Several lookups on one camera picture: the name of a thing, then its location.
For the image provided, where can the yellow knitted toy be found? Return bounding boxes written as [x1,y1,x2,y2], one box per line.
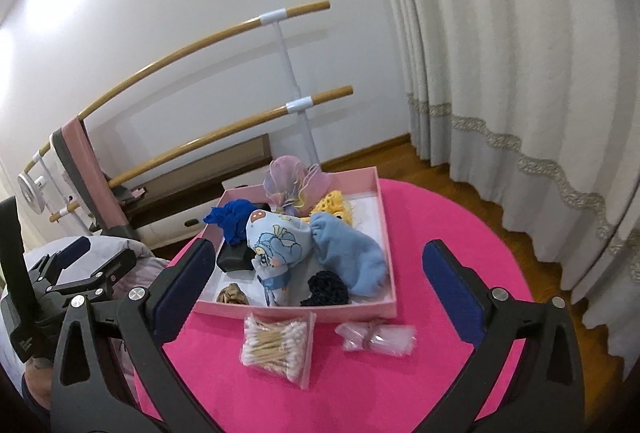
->
[300,190,362,227]

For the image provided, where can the person's left hand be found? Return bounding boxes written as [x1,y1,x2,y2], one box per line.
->
[21,353,57,396]

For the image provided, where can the brown satin scrunchie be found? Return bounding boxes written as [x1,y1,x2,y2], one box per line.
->
[216,282,250,306]

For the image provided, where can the white barre post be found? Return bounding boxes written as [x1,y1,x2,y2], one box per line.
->
[259,8,322,167]
[30,152,101,235]

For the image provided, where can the bag of cotton swabs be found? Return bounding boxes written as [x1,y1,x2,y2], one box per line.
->
[241,313,317,389]

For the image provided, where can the short wooden barre rail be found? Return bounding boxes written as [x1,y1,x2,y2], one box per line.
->
[49,86,355,223]

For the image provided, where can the low cabinet brown top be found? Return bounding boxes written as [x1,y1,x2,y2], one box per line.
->
[122,133,274,247]

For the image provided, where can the pink grey chair back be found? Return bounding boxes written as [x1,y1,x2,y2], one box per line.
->
[50,117,137,240]

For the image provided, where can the grey pillow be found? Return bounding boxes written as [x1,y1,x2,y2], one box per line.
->
[20,235,169,295]

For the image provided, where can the pink round tablecloth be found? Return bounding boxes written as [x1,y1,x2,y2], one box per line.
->
[132,178,534,433]

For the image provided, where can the small white fan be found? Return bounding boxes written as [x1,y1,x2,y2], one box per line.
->
[16,173,49,215]

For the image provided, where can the pink cardboard box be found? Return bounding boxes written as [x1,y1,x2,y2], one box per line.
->
[192,166,400,323]

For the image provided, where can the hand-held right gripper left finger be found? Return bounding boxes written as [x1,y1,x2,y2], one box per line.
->
[49,237,221,433]

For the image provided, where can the light blue fleece hat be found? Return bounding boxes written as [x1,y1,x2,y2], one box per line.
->
[307,212,390,299]

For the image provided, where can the light blue printed hat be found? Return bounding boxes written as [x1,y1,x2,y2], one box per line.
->
[245,209,314,307]

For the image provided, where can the clear plastic bag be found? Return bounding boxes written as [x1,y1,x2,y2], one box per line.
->
[334,319,418,358]

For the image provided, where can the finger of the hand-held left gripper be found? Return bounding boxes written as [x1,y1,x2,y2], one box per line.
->
[27,235,92,285]
[44,247,139,300]

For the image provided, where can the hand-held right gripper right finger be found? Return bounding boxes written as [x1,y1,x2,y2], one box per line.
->
[421,239,586,433]

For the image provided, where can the purple organza scrunchie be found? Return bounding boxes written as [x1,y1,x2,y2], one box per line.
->
[263,156,311,215]

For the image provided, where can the royal blue scrunchie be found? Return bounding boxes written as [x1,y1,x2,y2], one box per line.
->
[203,199,274,245]

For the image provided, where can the long wooden barre rail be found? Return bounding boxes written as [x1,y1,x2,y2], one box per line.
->
[24,0,332,174]

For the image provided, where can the cream curtain with trim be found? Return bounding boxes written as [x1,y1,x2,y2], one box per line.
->
[365,0,640,385]

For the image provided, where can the navy scrunchie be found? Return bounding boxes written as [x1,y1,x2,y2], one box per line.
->
[300,270,354,308]

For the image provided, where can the black zip case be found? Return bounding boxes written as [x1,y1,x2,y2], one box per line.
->
[216,243,256,275]

